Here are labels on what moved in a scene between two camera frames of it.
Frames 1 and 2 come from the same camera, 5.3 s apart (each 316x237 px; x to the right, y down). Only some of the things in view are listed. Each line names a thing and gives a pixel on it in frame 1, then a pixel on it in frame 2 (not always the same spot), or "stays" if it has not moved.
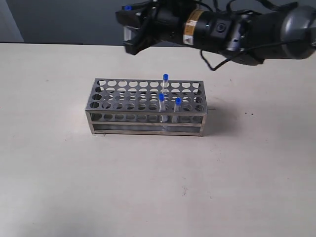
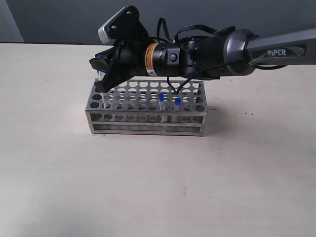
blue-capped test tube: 165,83 to 101,76
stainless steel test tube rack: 143,107 stays
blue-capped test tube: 164,118 stays
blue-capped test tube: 177,108 stays
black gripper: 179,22 to 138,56
